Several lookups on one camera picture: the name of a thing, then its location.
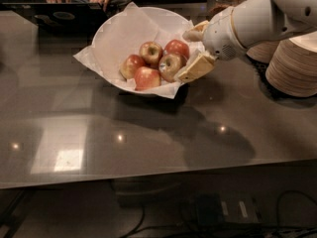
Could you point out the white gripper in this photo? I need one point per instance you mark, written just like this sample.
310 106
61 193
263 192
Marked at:
220 36

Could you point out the stickered red-green apple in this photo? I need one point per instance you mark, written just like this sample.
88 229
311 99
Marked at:
170 64

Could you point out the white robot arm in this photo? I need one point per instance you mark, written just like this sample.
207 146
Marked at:
257 21

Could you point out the red apple back right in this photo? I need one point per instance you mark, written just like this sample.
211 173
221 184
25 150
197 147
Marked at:
177 47

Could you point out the red apple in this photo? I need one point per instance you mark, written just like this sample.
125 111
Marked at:
177 47
130 65
146 78

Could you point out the apple back centre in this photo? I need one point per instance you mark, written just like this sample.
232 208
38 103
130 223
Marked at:
150 52

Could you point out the red apple front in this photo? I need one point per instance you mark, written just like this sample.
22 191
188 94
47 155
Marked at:
146 78

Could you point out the red apple left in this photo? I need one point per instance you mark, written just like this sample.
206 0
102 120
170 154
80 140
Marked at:
130 65

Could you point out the white bowl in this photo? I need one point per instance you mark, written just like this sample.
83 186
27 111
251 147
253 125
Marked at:
112 27

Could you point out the rear paper plate stack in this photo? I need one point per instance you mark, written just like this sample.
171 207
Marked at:
263 52

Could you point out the paper plate stack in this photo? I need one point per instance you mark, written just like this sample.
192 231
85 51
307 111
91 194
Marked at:
263 52
293 67

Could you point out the black mat under plates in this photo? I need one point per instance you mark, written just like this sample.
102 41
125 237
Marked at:
274 94

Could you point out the white paper liner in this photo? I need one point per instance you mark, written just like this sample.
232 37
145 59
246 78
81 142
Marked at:
122 40

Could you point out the front paper plate stack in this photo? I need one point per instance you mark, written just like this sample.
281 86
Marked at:
293 67

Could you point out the black laptop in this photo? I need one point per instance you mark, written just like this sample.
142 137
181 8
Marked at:
66 16

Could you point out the black box under table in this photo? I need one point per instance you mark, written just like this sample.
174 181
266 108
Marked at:
227 210

